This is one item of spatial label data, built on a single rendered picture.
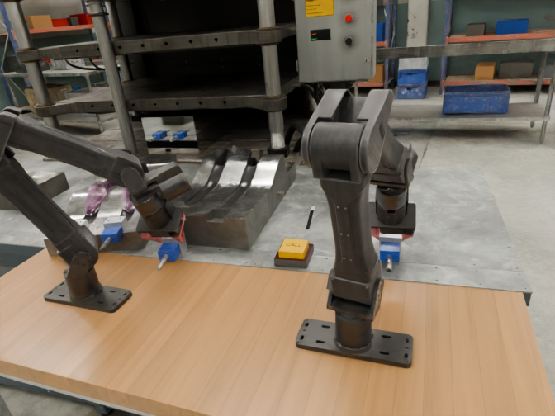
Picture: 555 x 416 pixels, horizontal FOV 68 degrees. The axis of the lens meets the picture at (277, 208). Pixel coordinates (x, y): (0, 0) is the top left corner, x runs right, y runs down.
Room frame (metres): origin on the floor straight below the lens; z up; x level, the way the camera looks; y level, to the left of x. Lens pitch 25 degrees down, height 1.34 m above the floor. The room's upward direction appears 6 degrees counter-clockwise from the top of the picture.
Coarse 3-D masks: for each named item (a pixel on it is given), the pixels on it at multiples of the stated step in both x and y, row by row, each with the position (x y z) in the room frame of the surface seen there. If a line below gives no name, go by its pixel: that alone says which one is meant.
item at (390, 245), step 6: (384, 234) 0.83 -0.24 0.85; (390, 234) 0.83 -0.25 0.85; (396, 234) 0.82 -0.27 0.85; (384, 240) 0.82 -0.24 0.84; (390, 240) 0.81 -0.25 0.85; (396, 240) 0.81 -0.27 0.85; (384, 246) 0.80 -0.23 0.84; (390, 246) 0.80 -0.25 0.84; (396, 246) 0.79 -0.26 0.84; (384, 252) 0.78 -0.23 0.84; (390, 252) 0.78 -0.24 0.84; (396, 252) 0.77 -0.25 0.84; (384, 258) 0.78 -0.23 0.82; (390, 258) 0.76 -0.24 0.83; (396, 258) 0.77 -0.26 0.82; (390, 264) 0.74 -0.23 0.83; (390, 270) 0.73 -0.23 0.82
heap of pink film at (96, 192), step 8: (96, 184) 1.18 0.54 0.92; (104, 184) 1.18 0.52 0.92; (112, 184) 1.24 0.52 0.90; (88, 192) 1.16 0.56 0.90; (96, 192) 1.15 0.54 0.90; (104, 192) 1.15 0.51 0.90; (128, 192) 1.14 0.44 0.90; (88, 200) 1.13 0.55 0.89; (96, 200) 1.13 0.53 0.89; (128, 200) 1.11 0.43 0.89; (88, 208) 1.11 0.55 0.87; (96, 208) 1.11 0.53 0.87; (128, 208) 1.10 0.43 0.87
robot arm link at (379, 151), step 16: (336, 96) 0.58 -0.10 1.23; (368, 96) 0.55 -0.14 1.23; (384, 96) 0.54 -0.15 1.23; (320, 112) 0.55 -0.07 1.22; (352, 112) 0.58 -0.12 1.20; (368, 112) 0.52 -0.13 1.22; (384, 112) 0.53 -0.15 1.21; (368, 128) 0.49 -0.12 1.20; (384, 128) 0.53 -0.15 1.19; (304, 144) 0.52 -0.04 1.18; (368, 144) 0.48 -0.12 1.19; (384, 144) 0.60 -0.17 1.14; (400, 144) 0.67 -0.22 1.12; (304, 160) 0.52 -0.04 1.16; (368, 160) 0.48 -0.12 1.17; (384, 160) 0.63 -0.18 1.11; (400, 160) 0.66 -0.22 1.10; (384, 176) 0.68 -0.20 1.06; (400, 176) 0.66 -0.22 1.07
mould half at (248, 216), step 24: (240, 168) 1.21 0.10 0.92; (264, 168) 1.18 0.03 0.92; (288, 168) 1.32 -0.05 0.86; (192, 192) 1.13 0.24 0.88; (216, 192) 1.11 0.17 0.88; (264, 192) 1.08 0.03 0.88; (192, 216) 0.96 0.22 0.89; (240, 216) 0.92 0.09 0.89; (264, 216) 1.04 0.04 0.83; (192, 240) 0.96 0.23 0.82; (216, 240) 0.94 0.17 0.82; (240, 240) 0.92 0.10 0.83
